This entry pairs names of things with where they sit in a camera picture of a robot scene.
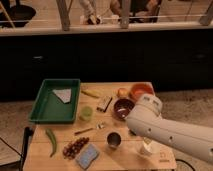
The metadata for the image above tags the small metal cup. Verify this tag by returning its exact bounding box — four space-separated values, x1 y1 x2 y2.
107 132 121 149

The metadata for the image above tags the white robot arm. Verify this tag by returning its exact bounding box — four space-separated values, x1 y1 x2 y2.
125 94 213 165

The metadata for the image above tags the green plastic tray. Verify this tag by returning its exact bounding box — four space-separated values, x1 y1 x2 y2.
29 79 80 124

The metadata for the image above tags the yellow banana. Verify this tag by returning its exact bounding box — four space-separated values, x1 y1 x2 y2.
81 89 100 98

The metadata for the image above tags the yellow round fruit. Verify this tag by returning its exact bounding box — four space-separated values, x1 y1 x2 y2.
117 88 129 98

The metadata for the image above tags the dark red bowl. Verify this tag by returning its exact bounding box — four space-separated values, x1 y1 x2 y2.
113 98 135 120

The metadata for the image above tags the orange bowl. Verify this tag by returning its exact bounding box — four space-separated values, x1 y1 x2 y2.
130 83 154 101

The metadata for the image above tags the green plastic cup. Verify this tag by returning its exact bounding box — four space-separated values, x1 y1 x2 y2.
80 106 93 121

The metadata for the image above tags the grey cloth piece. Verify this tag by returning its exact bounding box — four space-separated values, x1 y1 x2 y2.
53 89 72 103

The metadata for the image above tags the blue sponge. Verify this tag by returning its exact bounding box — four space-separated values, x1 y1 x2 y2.
76 144 99 170

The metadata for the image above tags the bunch of red grapes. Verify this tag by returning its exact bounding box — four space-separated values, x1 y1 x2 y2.
63 137 89 159

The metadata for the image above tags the white plastic cup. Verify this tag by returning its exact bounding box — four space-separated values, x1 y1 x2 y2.
140 137 160 156

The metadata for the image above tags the green chili pepper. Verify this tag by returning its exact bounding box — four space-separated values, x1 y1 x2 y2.
45 129 57 157

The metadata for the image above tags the brown handled fork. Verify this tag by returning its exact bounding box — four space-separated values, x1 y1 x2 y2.
74 124 104 136

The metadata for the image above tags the black floor cable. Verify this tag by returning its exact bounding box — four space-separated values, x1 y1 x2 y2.
175 158 198 171

